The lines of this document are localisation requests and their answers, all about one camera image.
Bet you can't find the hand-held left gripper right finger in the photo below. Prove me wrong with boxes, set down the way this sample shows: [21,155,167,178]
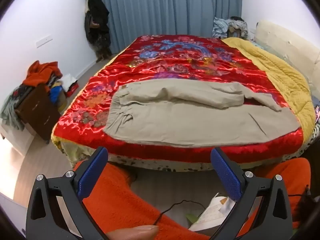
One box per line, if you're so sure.
[210,147,293,240]

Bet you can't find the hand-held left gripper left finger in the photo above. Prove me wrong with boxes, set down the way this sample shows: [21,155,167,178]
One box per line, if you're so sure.
[26,146,109,240]

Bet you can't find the beige pants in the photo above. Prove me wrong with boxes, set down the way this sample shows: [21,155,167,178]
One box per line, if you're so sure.
[103,79,302,147]

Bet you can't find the person's left hand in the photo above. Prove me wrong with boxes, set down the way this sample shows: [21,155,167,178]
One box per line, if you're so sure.
[105,225,160,240]

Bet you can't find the person's orange fleece clothing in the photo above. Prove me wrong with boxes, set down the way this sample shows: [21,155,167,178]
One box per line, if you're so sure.
[75,157,312,240]

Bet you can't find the white papers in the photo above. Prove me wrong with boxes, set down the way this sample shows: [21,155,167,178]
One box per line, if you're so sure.
[188,193,250,232]

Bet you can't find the green plastic item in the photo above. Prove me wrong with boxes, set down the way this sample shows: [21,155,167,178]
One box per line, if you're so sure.
[186,214,200,225]

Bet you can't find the brown wooden cabinet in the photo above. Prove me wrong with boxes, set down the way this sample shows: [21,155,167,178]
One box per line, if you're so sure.
[14,84,62,144]

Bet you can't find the red box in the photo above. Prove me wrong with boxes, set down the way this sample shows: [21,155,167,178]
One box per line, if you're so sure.
[65,81,80,97]

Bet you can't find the grey patterned cloth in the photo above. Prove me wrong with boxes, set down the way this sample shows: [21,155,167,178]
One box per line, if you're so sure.
[0,85,25,130]

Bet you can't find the orange clothes pile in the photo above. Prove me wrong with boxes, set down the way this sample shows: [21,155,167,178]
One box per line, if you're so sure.
[23,60,63,93]

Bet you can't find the yellow quilt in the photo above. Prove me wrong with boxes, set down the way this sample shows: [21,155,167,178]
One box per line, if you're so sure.
[221,37,316,138]

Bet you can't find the red floral satin blanket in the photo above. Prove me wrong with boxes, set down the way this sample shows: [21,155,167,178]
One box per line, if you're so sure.
[51,34,304,164]

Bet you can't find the cream padded headboard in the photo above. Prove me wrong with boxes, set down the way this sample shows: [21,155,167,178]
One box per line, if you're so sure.
[255,20,320,98]

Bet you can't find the pile of striped clothes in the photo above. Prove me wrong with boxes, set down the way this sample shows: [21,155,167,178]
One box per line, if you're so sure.
[212,16,249,40]

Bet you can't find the black hanging coat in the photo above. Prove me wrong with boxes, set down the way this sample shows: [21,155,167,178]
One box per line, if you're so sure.
[84,0,113,63]

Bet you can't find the blue curtain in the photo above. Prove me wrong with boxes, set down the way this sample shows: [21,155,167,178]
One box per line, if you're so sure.
[90,0,243,54]

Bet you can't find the black cable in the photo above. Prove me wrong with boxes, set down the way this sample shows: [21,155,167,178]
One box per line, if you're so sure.
[152,200,207,227]

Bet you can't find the white wall socket panel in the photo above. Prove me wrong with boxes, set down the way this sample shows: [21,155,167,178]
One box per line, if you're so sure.
[36,36,53,48]

